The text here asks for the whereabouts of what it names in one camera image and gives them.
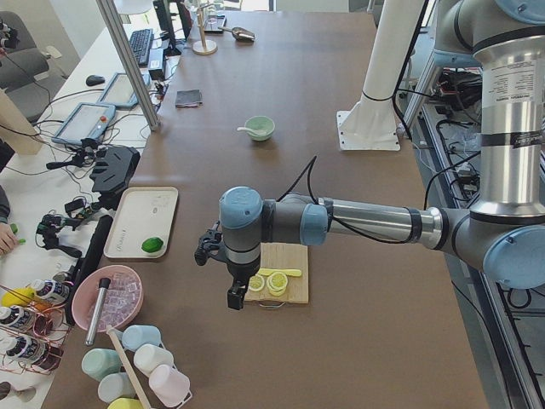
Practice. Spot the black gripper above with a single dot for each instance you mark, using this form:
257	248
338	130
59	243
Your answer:
241	273

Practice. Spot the white ceramic spoon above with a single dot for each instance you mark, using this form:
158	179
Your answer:
247	130

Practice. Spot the light green ceramic bowl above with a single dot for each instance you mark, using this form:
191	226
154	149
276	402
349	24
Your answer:
261	128

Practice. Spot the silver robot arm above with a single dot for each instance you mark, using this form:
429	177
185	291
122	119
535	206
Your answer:
502	233

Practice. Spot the pink bowl with ice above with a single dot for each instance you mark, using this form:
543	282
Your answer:
124	298

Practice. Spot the lemon slice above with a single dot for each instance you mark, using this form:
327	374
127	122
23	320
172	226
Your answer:
256	283

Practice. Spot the stacked lemon slices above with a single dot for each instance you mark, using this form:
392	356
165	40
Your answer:
277	284

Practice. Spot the wooden cutting board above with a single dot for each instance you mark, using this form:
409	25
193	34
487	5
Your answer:
284	256

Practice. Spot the yellow plastic knife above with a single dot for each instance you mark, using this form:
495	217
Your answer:
288	272

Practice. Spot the green lime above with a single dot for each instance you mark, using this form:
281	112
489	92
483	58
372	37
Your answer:
152	245

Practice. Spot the white mint cup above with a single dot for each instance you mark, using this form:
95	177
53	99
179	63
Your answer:
148	357

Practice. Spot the light blue cup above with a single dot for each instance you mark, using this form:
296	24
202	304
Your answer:
136	336

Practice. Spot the pink cup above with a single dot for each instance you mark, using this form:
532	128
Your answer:
170	386

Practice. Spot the cream rabbit tray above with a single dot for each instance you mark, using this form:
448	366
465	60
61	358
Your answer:
143	212

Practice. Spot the steel muddler black tip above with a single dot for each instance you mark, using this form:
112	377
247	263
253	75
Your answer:
94	322

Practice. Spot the yellow cup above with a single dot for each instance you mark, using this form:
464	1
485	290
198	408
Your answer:
125	403

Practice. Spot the green cup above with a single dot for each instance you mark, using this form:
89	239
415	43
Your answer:
99	363

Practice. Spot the folded grey cloth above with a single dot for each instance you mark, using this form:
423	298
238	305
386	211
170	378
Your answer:
188	98

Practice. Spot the yellow lemon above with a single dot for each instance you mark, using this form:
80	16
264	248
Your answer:
18	297

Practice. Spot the blue teach pendant near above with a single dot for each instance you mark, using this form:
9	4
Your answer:
87	121

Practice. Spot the blue teach pendant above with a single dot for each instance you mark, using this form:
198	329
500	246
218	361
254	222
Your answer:
87	121
119	92

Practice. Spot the blue teach pendant far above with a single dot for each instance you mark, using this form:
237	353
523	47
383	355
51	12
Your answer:
119	92

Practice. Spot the wooden mug tree stand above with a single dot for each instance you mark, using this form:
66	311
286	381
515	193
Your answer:
204	46

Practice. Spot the black computer mouse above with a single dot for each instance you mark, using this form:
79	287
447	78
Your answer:
93	80

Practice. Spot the metal ice scoop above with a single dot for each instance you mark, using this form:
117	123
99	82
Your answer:
240	34

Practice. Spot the black keyboard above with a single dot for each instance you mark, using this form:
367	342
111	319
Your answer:
140	41

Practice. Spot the black monitor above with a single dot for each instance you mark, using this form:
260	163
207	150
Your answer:
165	20

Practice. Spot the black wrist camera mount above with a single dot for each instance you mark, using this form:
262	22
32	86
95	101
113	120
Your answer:
210	245

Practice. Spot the white wire cup rack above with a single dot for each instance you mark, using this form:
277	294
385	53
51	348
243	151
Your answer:
140	392

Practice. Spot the copper wire bottle rack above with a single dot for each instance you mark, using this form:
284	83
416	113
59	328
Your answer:
32	337

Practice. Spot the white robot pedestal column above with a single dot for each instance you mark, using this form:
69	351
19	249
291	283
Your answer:
371	123

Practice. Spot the aluminium frame post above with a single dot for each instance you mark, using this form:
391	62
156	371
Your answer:
114	25

